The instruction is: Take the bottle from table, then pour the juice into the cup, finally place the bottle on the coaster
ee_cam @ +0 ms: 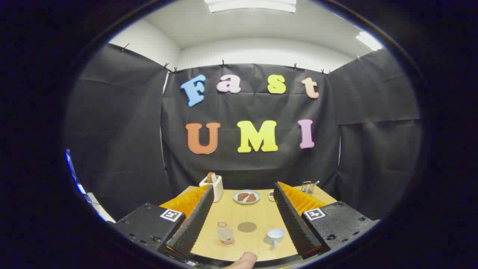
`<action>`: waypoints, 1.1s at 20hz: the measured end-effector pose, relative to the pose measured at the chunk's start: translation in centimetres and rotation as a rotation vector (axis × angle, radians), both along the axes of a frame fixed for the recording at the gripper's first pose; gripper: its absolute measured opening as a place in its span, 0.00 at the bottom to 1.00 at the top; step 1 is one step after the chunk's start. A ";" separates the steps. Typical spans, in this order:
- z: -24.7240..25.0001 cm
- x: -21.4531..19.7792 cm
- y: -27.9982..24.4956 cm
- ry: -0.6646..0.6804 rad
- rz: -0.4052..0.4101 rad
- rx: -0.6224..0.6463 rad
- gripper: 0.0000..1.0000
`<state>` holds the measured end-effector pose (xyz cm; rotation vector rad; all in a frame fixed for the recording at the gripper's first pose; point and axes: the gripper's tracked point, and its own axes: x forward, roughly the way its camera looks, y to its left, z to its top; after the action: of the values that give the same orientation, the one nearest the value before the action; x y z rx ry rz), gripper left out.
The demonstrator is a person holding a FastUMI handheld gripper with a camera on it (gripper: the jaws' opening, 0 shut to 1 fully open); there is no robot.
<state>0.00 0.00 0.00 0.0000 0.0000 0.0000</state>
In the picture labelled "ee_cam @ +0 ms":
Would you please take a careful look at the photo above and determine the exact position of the white cup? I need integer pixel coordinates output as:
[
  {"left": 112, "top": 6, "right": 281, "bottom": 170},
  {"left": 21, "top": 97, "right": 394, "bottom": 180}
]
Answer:
[{"left": 266, "top": 228, "right": 286, "bottom": 250}]

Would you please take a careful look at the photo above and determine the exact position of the wooden table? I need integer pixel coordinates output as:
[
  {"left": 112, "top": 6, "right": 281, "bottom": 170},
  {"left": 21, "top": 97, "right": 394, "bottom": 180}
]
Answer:
[{"left": 177, "top": 185, "right": 338, "bottom": 262}]

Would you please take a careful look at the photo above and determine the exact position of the clear plastic bottle red label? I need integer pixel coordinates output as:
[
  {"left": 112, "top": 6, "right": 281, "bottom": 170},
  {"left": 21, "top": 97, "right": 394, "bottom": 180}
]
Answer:
[{"left": 217, "top": 221, "right": 236, "bottom": 246}]

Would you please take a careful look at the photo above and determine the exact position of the long ceiling light panel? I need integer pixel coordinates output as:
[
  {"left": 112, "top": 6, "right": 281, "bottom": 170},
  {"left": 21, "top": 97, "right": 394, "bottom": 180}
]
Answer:
[{"left": 204, "top": 0, "right": 297, "bottom": 14}]

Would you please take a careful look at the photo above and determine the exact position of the white toaster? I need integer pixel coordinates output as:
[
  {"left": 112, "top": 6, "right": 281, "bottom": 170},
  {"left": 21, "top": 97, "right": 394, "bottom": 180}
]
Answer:
[{"left": 199, "top": 175, "right": 224, "bottom": 203}]

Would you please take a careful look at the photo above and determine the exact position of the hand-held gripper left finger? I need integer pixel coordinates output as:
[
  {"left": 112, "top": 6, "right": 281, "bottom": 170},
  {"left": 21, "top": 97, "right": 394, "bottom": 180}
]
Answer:
[{"left": 112, "top": 184, "right": 215, "bottom": 262}]

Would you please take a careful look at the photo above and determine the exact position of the pale green plate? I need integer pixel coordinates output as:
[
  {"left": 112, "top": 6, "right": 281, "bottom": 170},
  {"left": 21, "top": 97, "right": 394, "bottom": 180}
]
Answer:
[{"left": 233, "top": 190, "right": 261, "bottom": 205}]

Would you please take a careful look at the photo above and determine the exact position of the small ceiling light panel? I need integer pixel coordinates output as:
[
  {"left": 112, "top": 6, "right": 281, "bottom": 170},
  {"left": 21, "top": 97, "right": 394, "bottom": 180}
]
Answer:
[{"left": 356, "top": 31, "right": 384, "bottom": 51}]

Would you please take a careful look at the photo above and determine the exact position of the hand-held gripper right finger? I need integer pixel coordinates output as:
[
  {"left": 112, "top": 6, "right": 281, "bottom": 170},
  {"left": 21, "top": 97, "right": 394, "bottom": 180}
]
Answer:
[{"left": 273, "top": 182, "right": 381, "bottom": 260}]

